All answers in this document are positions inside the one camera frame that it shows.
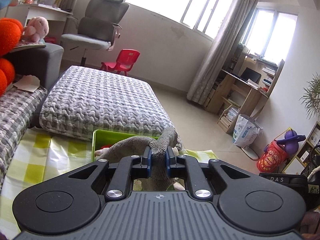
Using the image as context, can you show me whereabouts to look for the grey plush towel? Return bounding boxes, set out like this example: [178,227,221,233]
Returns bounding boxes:
[101,127,183,191]

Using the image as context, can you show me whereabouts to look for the red white plush toy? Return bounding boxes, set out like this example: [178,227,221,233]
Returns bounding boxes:
[100,144,112,150]

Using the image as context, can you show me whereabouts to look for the red snack bucket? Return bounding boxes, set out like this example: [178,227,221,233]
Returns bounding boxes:
[257,140,289,173]

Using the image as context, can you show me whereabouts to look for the green plastic storage box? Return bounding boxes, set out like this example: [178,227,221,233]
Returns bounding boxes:
[91,129,186,190]

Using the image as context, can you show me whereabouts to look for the purple toy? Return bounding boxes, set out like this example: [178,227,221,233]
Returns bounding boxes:
[276,128,306,156]

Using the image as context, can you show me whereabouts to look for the white paper shopping bag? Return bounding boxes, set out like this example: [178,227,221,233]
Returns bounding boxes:
[233,114,263,148]

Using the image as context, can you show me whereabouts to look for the grey quilted cushion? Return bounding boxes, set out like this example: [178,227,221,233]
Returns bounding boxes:
[39,66,174,140]

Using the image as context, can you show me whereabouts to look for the green potted plant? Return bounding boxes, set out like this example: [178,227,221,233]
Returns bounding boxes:
[300,73,320,119]

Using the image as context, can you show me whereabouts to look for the wooden desk shelf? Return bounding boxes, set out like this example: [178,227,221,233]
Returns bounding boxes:
[203,43,285,134]

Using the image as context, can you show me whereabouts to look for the red plastic child chair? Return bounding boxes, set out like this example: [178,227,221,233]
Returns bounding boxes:
[100,49,140,76]

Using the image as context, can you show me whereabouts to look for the green checkered plastic tablecloth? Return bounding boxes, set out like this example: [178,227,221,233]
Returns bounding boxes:
[0,127,218,240]

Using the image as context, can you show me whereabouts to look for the grey office chair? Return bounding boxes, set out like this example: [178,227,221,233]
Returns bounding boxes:
[61,0,130,66]

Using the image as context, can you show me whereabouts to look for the grey checkered sofa cover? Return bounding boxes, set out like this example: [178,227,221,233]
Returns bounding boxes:
[0,87,47,180]

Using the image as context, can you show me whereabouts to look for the torn white paper piece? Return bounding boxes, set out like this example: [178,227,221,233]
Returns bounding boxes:
[13,75,40,93]

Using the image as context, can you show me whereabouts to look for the dark grey sofa armrest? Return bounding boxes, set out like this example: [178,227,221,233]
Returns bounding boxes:
[4,43,64,90]

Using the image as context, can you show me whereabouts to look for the pink octopus plush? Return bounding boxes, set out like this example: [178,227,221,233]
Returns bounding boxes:
[22,16,49,42]

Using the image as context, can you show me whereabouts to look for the grey floral curtain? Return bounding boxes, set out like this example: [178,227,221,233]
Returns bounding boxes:
[187,0,259,105]

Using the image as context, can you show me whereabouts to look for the orange ball plush cushion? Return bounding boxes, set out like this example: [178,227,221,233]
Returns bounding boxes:
[0,18,23,96]

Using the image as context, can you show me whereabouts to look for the white bookshelf desk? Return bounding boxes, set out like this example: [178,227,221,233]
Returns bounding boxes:
[0,0,75,46]

